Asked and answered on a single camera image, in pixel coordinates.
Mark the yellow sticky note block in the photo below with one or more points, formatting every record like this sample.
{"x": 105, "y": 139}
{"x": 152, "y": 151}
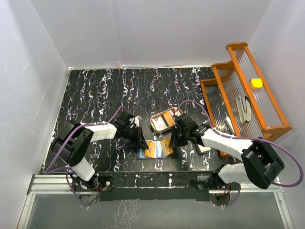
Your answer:
{"x": 256, "y": 83}

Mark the stack of credit cards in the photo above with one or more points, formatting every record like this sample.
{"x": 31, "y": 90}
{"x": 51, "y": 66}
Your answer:
{"x": 168, "y": 117}

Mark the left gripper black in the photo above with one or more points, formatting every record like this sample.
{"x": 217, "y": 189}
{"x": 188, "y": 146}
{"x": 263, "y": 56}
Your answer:
{"x": 139, "y": 140}

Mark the white item on lower shelf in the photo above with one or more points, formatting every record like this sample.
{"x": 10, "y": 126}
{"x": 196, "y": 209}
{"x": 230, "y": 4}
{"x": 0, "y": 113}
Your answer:
{"x": 230, "y": 125}

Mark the white small carton box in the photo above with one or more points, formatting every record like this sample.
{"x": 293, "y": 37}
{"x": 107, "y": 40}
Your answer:
{"x": 202, "y": 149}

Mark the blue leather card holder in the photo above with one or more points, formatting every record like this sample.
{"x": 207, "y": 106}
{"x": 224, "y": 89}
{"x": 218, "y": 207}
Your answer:
{"x": 159, "y": 152}

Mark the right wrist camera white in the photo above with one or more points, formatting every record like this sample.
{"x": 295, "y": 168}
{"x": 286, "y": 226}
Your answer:
{"x": 176, "y": 113}

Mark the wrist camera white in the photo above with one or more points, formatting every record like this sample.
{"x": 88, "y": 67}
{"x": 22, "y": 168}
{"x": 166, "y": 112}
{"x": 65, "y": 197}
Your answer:
{"x": 176, "y": 113}
{"x": 135, "y": 121}

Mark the white VIP card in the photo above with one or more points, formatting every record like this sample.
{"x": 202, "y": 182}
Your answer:
{"x": 159, "y": 123}

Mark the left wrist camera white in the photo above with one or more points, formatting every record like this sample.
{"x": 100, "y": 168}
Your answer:
{"x": 135, "y": 121}

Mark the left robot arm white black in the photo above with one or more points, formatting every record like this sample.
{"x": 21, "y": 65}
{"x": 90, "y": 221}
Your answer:
{"x": 71, "y": 145}

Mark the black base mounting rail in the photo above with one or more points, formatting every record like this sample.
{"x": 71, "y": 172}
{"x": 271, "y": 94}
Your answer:
{"x": 153, "y": 186}

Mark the orange gold credit card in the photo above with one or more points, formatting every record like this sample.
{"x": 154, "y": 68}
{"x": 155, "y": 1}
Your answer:
{"x": 151, "y": 152}

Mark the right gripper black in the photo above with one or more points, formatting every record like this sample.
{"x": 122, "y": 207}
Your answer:
{"x": 174, "y": 141}

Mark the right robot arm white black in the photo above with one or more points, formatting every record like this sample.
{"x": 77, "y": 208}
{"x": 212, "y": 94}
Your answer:
{"x": 259, "y": 163}

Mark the beige oval card tray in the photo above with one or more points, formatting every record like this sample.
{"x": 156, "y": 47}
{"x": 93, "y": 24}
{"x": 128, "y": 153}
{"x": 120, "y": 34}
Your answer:
{"x": 164, "y": 121}

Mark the orange wooden tiered shelf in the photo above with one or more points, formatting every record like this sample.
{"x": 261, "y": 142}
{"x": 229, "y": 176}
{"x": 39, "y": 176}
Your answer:
{"x": 232, "y": 78}

